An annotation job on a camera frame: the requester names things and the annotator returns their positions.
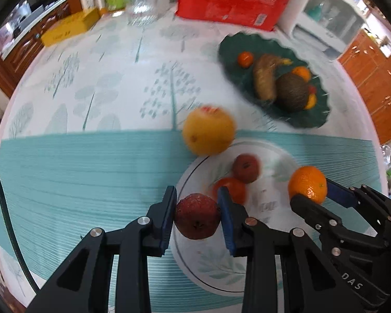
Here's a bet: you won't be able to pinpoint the black cable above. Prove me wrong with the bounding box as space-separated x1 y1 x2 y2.
0 156 41 297

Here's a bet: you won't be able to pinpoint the red paper cup package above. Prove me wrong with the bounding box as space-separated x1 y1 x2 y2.
175 0 306 33

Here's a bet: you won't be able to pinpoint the wooden floor cabinets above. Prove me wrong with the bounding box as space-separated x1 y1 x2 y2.
337 29 391 145

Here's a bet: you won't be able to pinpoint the red cherry tomato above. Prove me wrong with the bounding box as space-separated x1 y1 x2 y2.
213 177 247 203

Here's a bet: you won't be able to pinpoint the yellow round fruit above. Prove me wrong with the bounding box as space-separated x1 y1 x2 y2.
182 105 237 157

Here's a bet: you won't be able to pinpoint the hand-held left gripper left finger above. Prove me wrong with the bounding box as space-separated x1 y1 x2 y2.
29 186 177 313

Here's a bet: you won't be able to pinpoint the brown overripe banana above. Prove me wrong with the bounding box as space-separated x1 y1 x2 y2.
253 54 294 101

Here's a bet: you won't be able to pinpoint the dark green avocado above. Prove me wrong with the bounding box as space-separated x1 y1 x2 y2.
276 73 314 113

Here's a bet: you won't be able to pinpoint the white countertop cup cabinet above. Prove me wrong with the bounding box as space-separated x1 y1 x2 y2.
291 0 369 61

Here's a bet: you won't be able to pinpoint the dark green scalloped plate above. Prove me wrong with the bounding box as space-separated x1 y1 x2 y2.
218 32 332 129

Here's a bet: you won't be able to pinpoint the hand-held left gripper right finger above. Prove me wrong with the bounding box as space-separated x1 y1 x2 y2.
217 186 356 313

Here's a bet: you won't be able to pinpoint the clear drinking glass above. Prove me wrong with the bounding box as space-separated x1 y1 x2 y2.
126 0 159 27

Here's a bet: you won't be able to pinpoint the clear plastic bag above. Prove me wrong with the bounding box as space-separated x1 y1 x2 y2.
379 143 391 177

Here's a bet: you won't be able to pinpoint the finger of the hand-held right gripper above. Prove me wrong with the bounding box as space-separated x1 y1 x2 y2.
290 194 389 256
326 178 391 223

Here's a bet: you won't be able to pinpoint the yellow flat box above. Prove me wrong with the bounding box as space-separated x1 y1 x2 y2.
40 7 102 47

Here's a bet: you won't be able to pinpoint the wooden kitchen cabinet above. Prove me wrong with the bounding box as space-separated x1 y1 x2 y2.
0 0 72 98

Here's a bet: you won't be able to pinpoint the large mandarin orange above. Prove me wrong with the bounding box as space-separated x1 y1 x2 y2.
287 166 328 205

